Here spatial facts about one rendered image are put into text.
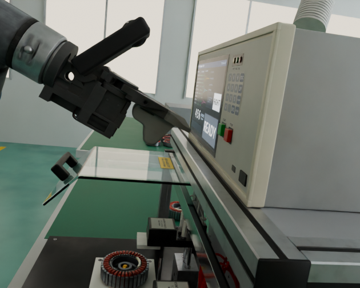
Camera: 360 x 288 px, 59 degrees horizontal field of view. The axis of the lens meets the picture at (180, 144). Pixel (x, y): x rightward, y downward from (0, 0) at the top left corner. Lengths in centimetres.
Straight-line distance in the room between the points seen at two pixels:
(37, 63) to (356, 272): 42
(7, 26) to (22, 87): 498
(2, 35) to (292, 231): 41
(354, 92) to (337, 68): 4
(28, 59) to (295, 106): 33
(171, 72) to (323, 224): 488
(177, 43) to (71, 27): 161
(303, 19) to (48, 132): 442
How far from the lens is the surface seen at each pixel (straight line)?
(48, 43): 46
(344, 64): 40
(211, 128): 57
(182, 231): 75
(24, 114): 547
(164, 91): 518
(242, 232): 32
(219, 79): 55
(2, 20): 47
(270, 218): 36
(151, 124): 46
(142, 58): 516
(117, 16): 524
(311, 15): 171
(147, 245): 74
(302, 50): 38
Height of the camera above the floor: 125
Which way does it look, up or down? 11 degrees down
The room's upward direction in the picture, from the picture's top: 7 degrees clockwise
